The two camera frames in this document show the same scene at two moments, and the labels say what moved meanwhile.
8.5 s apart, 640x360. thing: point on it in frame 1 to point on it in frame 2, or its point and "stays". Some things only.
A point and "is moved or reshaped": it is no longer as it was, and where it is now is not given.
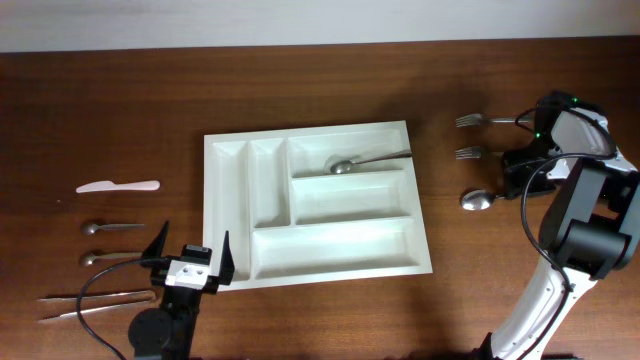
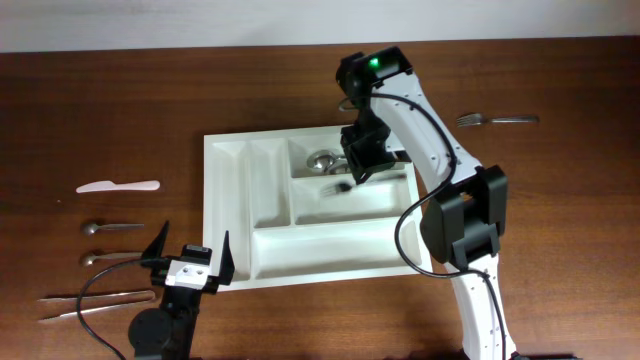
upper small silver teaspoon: [93, 228] stays
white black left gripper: [227, 268] stays
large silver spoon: [478, 199] is moved or reshaped
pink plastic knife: [110, 185] stays
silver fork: [473, 153] to [334, 188]
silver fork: [479, 119] stays
